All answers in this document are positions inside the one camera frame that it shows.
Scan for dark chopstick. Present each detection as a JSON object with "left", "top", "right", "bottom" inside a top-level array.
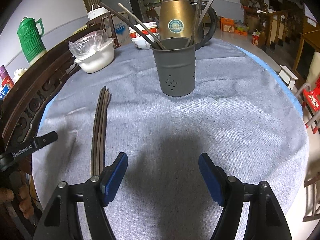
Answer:
[
  {"left": 185, "top": 0, "right": 202, "bottom": 48},
  {"left": 99, "top": 2, "right": 161, "bottom": 49},
  {"left": 91, "top": 86, "right": 106, "bottom": 176}
]

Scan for brown chopstick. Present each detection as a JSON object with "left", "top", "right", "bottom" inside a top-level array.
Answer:
[
  {"left": 118, "top": 3, "right": 166, "bottom": 50},
  {"left": 99, "top": 89, "right": 110, "bottom": 173},
  {"left": 95, "top": 87, "right": 108, "bottom": 175}
]

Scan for grey utensil holder cup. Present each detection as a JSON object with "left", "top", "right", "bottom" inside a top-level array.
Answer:
[{"left": 151, "top": 37, "right": 195, "bottom": 97}]

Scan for light metal chopstick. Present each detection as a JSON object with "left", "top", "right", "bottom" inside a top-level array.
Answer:
[{"left": 197, "top": 0, "right": 214, "bottom": 27}]

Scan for left human hand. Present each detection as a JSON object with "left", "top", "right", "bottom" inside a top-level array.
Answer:
[{"left": 0, "top": 171, "right": 34, "bottom": 219}]

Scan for carved dark wooden chair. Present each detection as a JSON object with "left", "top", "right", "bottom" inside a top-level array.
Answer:
[{"left": 1, "top": 24, "right": 102, "bottom": 239}]

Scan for blue white box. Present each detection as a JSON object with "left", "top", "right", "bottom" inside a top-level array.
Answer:
[{"left": 0, "top": 66, "right": 14, "bottom": 100}]

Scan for grey tablecloth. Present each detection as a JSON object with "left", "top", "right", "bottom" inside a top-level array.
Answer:
[{"left": 32, "top": 39, "right": 309, "bottom": 239}]

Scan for green thermos flask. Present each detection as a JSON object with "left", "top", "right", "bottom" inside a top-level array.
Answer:
[{"left": 17, "top": 17, "right": 47, "bottom": 66}]

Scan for red plastic child chair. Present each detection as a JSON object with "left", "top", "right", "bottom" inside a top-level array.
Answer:
[{"left": 295, "top": 78, "right": 319, "bottom": 128}]

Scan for clear plastic bag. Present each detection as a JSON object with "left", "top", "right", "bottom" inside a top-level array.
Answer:
[{"left": 68, "top": 30, "right": 109, "bottom": 60}]

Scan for white ceramic pot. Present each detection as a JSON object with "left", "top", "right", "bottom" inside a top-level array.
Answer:
[{"left": 74, "top": 38, "right": 114, "bottom": 74}]

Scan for white small stool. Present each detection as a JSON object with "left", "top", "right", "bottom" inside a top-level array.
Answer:
[{"left": 278, "top": 65, "right": 298, "bottom": 90}]

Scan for blue table cover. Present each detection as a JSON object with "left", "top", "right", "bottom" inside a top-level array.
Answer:
[{"left": 235, "top": 46, "right": 303, "bottom": 117}]

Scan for white lidded bucket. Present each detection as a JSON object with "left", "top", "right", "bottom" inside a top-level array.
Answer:
[{"left": 87, "top": 4, "right": 108, "bottom": 20}]

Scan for white chest freezer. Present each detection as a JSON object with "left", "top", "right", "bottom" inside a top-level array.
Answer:
[{"left": 104, "top": 14, "right": 131, "bottom": 46}]

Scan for red white stacked bowls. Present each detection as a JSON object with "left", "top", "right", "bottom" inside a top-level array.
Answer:
[{"left": 128, "top": 22, "right": 160, "bottom": 51}]

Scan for orange boxes on floor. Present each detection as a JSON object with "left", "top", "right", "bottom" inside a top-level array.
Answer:
[{"left": 220, "top": 17, "right": 248, "bottom": 36}]

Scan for gold electric kettle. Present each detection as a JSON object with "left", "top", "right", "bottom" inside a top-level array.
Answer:
[{"left": 158, "top": 0, "right": 217, "bottom": 50}]

